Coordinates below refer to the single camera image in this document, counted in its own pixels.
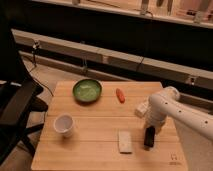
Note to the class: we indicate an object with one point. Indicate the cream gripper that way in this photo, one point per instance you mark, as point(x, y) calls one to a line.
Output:
point(157, 128)

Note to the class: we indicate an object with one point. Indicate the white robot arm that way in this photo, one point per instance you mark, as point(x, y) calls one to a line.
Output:
point(166, 103)

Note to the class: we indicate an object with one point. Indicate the white sponge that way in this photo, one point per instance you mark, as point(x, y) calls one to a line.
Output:
point(124, 142)

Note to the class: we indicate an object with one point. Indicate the orange carrot toy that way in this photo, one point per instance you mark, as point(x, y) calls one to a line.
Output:
point(120, 95)

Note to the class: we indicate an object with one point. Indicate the green bowl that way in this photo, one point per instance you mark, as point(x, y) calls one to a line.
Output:
point(87, 90)

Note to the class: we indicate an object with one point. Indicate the white paper cup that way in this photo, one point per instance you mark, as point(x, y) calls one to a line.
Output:
point(64, 125)

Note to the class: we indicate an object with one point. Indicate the black office chair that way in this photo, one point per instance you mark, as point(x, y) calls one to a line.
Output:
point(18, 96)

